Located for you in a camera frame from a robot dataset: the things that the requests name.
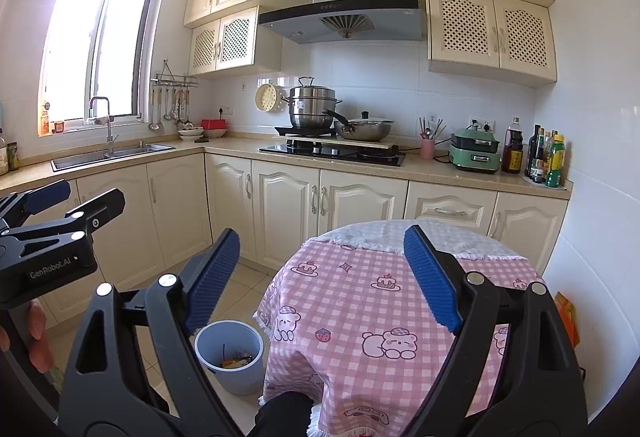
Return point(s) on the steel kitchen sink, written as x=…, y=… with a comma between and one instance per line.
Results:
x=120, y=154

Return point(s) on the cream lattice door wall cabinet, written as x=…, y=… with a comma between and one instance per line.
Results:
x=235, y=39
x=465, y=27

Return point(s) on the round table pink checked cloth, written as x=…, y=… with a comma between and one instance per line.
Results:
x=360, y=317

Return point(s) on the white bottle tray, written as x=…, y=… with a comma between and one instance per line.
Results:
x=564, y=187

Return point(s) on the steel kitchen faucet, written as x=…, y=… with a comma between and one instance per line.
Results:
x=108, y=137

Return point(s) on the large soy sauce bottle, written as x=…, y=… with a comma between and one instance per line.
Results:
x=512, y=152

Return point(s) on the dark glass bottle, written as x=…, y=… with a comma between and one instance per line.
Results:
x=533, y=149
x=539, y=169

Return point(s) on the double wall socket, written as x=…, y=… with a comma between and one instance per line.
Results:
x=485, y=123

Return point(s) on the person's left hand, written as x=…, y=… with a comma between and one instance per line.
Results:
x=41, y=337

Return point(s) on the blue plastic bin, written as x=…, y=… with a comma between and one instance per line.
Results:
x=240, y=382

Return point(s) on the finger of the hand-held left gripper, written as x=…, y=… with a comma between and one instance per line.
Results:
x=47, y=194
x=105, y=207

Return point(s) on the steel wall utensil rack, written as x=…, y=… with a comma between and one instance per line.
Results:
x=175, y=79

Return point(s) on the red plastic box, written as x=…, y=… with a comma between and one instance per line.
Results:
x=212, y=123

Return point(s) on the hanging steel utensil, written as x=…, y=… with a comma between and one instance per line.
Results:
x=166, y=114
x=186, y=121

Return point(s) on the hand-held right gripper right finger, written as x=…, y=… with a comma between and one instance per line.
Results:
x=432, y=277

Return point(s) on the black induction cooker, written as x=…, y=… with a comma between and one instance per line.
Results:
x=295, y=132

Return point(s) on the green plastic bottle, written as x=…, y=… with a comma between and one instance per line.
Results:
x=555, y=167

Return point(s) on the cream perforated colander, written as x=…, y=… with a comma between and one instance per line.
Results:
x=267, y=98

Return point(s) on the orange label bottle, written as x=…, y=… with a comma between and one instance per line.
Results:
x=45, y=119

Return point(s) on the grey range hood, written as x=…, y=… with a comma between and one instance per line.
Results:
x=350, y=12

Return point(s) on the steel steamer pot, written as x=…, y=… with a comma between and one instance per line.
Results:
x=310, y=109

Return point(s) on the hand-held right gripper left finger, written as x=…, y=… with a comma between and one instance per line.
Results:
x=210, y=287

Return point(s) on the wooden board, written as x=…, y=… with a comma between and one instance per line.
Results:
x=350, y=143

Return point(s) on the sliding kitchen window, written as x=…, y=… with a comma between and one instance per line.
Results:
x=75, y=42

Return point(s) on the pink utensil cup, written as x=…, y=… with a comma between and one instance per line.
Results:
x=427, y=148

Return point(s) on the small dark jar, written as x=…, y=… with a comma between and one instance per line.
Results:
x=12, y=157

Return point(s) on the orange peel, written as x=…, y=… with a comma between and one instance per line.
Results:
x=232, y=362

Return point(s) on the single wall socket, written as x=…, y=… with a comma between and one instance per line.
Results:
x=225, y=109

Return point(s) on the yellow cap oil bottle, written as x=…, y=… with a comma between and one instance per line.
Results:
x=548, y=144

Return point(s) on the green electric grill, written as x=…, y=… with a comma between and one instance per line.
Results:
x=475, y=152

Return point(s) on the orange packet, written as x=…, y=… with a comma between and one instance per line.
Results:
x=567, y=317

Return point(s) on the shallow patterned bowl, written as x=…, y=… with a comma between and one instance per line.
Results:
x=216, y=133

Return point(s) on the steel ladle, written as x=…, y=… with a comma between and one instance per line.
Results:
x=153, y=126

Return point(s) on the black glass gas hob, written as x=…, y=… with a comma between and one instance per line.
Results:
x=340, y=156

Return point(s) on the steel wok with lid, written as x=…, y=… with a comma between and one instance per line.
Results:
x=367, y=129

